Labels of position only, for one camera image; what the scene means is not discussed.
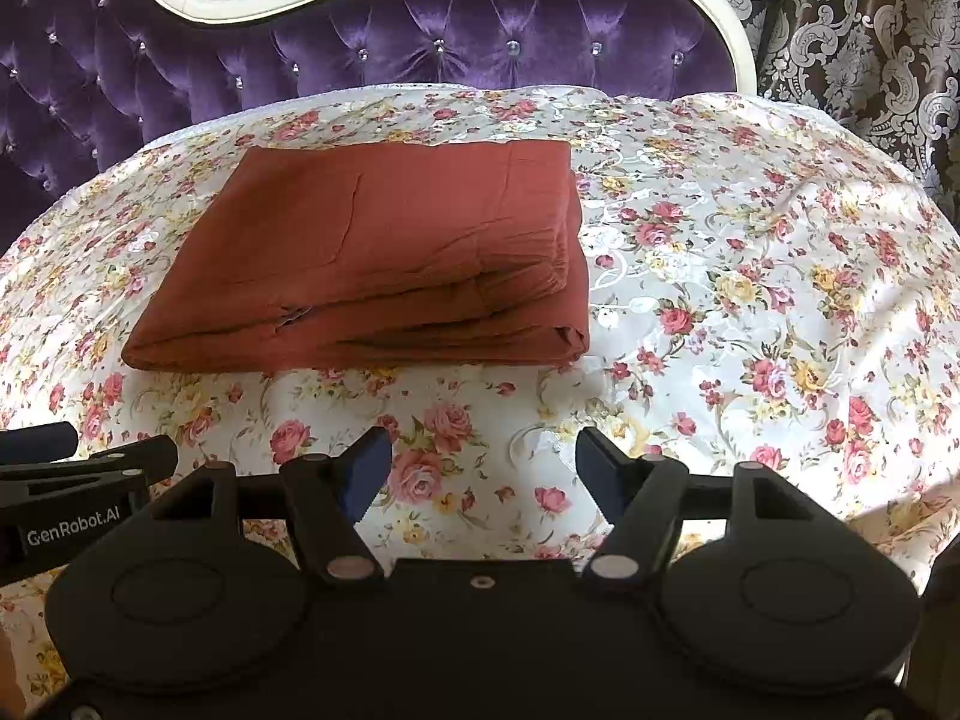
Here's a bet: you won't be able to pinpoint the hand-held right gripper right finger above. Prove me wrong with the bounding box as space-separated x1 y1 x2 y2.
576 426 816 593

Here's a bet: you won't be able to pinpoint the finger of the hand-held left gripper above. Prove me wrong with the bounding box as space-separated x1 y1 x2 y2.
0 433 179 515
0 422 80 467

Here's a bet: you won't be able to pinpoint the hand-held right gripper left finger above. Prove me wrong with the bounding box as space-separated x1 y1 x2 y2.
154 426 395 590

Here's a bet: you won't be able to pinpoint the rust red pants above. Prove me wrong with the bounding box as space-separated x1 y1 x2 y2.
121 141 592 374

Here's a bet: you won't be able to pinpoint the floral bed sheet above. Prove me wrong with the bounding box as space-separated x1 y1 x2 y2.
0 82 960 720

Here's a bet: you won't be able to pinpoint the purple tufted headboard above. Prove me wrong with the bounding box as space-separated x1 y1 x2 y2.
0 0 758 237

